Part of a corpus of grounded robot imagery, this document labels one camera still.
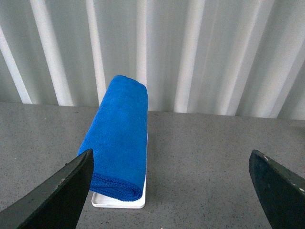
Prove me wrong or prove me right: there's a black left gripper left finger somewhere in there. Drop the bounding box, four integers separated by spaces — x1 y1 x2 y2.
0 149 93 229

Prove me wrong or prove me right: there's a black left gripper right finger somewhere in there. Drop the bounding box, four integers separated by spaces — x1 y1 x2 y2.
249 150 305 229

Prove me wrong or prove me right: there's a blue microfiber cloth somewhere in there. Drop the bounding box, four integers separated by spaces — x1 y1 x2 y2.
79 75 148 201

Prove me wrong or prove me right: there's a white towel rack with wooden bars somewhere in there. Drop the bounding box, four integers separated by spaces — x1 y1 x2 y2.
91 133 148 209

